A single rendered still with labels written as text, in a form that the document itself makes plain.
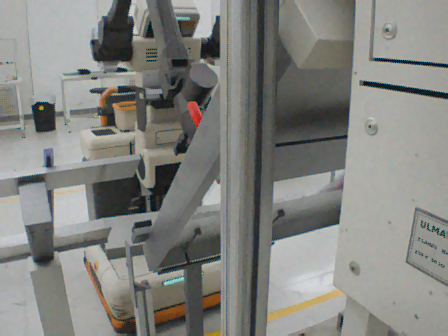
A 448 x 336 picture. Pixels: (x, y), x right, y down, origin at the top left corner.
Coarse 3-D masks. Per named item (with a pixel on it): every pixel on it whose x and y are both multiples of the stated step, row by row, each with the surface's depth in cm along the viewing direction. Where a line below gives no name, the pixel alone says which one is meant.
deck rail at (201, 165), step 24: (216, 96) 48; (216, 120) 49; (192, 144) 57; (216, 144) 50; (192, 168) 58; (216, 168) 53; (168, 192) 71; (192, 192) 60; (168, 216) 73; (168, 240) 76
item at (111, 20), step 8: (120, 0) 113; (128, 0) 114; (112, 8) 118; (120, 8) 116; (128, 8) 117; (104, 16) 122; (112, 16) 119; (120, 16) 119; (128, 16) 121; (104, 24) 121; (112, 24) 121; (120, 24) 122; (128, 24) 124; (104, 32) 123; (128, 32) 127; (104, 40) 124; (128, 40) 128
